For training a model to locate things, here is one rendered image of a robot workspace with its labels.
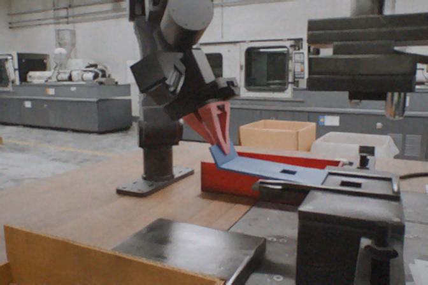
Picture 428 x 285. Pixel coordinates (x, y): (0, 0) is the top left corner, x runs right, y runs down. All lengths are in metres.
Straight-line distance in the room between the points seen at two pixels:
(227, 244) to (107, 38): 9.44
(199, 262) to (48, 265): 0.15
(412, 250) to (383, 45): 0.27
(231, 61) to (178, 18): 5.06
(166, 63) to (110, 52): 9.28
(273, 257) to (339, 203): 0.11
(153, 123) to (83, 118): 6.87
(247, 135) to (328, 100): 2.34
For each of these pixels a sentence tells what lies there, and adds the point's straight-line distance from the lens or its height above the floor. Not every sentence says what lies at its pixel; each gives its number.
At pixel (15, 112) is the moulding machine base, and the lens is 9.34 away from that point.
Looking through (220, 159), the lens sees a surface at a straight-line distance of 0.50.
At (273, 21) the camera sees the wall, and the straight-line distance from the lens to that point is 7.40.
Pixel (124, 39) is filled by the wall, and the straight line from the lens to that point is 9.41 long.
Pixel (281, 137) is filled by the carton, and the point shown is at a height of 0.67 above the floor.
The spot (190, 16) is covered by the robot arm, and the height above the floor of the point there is 1.19.
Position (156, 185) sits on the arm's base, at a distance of 0.71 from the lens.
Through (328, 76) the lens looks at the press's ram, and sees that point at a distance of 0.38.
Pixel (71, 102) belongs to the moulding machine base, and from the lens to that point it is 7.77.
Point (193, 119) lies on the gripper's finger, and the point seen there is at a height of 1.06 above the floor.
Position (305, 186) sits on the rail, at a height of 0.99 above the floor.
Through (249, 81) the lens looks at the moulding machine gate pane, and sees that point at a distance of 5.33.
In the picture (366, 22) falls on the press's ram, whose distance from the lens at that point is 0.41.
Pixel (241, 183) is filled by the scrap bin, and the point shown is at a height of 0.93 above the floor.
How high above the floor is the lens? 1.12
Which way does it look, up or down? 9 degrees down
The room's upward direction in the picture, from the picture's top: straight up
